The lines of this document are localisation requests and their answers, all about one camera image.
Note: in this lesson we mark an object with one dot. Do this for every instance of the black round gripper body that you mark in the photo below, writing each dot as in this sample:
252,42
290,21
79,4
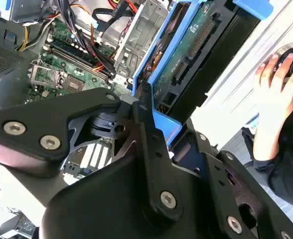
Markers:
99,211

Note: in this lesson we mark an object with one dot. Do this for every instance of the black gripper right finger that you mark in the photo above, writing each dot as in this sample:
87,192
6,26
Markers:
223,196

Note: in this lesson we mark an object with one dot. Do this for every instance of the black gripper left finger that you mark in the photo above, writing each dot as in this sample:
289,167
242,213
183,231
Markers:
37,117

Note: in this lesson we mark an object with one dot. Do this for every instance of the hard disk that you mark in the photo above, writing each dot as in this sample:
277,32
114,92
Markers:
181,62

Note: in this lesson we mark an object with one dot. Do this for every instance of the person's hand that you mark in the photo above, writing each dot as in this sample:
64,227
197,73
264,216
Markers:
271,99

